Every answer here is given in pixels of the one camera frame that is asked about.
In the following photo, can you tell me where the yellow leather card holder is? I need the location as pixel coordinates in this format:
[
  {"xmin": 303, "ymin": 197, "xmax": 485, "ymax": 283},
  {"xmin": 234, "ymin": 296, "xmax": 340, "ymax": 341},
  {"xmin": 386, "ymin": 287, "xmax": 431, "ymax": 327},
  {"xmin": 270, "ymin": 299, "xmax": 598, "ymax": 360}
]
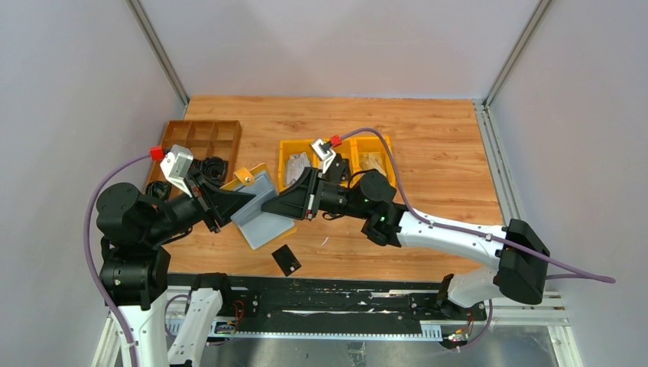
[{"xmin": 222, "ymin": 164, "xmax": 296, "ymax": 250}]

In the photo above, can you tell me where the grey credit card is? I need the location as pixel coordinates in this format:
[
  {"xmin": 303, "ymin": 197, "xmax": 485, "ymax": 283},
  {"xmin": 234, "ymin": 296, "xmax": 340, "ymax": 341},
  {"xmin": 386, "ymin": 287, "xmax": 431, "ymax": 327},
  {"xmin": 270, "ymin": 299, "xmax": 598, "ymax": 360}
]
[{"xmin": 271, "ymin": 245, "xmax": 302, "ymax": 277}]

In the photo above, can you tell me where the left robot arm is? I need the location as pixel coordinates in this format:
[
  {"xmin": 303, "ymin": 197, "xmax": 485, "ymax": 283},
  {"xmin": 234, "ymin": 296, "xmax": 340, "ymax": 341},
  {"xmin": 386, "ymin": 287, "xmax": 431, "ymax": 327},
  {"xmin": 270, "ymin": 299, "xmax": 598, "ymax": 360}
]
[{"xmin": 96, "ymin": 172, "xmax": 253, "ymax": 366}]

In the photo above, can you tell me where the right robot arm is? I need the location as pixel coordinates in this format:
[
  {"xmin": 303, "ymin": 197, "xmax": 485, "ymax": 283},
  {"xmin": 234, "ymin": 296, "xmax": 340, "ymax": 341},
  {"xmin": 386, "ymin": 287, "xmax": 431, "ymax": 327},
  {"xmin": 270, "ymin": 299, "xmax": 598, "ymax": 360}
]
[{"xmin": 261, "ymin": 168, "xmax": 550, "ymax": 308}]

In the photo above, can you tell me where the black card holders pile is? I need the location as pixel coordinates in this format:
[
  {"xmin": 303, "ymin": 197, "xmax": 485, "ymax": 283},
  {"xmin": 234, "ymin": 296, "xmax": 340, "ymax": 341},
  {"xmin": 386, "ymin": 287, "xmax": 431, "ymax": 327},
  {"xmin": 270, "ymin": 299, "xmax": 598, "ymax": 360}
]
[{"xmin": 325, "ymin": 158, "xmax": 351, "ymax": 184}]

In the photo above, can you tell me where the grey cards pile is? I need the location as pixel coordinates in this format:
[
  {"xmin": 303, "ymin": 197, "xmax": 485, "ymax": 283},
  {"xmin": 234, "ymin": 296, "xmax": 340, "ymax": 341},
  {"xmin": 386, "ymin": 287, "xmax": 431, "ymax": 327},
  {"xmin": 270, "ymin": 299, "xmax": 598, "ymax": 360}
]
[{"xmin": 284, "ymin": 152, "xmax": 311, "ymax": 186}]

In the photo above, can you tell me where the tan cards pile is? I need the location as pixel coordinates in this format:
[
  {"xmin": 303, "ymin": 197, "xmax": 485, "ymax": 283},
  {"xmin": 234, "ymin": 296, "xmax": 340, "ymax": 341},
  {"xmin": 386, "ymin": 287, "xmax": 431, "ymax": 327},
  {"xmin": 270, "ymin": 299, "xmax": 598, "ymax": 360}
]
[{"xmin": 359, "ymin": 152, "xmax": 387, "ymax": 176}]

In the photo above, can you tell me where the right yellow bin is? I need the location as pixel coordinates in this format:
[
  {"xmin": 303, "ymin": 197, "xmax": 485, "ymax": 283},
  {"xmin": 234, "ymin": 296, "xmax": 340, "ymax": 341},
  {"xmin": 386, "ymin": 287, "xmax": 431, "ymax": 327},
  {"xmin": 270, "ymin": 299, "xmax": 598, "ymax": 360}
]
[{"xmin": 351, "ymin": 136, "xmax": 396, "ymax": 187}]

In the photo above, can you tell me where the wooden compartment tray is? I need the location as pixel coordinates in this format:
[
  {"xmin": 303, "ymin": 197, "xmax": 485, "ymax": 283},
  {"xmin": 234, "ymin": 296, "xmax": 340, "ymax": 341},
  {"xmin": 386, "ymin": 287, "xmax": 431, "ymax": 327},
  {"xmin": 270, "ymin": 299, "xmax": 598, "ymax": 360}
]
[{"xmin": 157, "ymin": 120, "xmax": 242, "ymax": 183}]

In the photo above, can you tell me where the black cable coil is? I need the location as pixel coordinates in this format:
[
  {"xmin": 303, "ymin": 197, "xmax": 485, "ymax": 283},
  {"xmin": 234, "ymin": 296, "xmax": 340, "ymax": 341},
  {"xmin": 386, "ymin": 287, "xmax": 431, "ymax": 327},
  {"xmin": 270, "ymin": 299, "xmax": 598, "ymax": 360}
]
[
  {"xmin": 145, "ymin": 181, "xmax": 173, "ymax": 200},
  {"xmin": 194, "ymin": 156, "xmax": 228, "ymax": 184}
]

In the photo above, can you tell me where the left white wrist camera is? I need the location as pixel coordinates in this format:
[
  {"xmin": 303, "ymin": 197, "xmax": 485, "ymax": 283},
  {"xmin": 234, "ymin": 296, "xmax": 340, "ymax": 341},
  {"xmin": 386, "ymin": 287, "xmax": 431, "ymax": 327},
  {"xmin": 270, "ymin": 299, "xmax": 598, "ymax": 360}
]
[{"xmin": 160, "ymin": 145, "xmax": 193, "ymax": 197}]

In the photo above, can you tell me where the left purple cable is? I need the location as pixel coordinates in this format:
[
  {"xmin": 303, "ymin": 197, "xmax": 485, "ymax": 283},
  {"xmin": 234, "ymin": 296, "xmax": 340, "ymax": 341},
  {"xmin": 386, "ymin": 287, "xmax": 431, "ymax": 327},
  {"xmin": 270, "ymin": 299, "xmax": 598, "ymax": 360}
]
[{"xmin": 83, "ymin": 154, "xmax": 178, "ymax": 367}]

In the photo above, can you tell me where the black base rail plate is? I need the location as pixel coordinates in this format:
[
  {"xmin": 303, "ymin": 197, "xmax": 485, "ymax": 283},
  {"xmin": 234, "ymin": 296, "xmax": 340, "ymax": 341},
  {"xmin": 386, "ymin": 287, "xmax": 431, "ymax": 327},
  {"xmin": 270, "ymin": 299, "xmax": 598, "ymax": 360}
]
[{"xmin": 220, "ymin": 275, "xmax": 487, "ymax": 336}]

